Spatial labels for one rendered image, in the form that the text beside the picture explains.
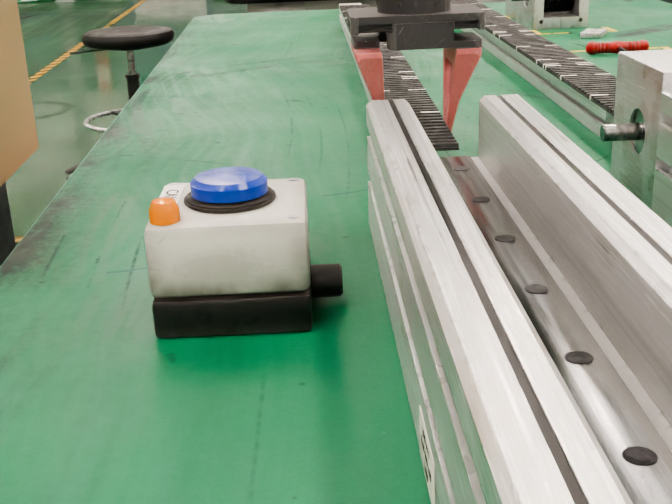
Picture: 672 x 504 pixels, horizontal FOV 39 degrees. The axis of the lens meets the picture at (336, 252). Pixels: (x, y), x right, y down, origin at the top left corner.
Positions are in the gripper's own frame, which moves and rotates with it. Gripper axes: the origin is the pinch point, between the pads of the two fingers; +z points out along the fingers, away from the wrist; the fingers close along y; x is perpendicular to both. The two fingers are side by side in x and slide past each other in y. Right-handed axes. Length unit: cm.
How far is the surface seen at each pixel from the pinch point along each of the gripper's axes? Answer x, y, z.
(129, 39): 277, -73, 28
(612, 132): -12.3, 12.2, -1.7
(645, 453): -53, 0, -3
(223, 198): -29.7, -13.0, -3.7
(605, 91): 9.1, 18.4, -0.2
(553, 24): 77, 31, 3
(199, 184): -28.9, -14.2, -4.2
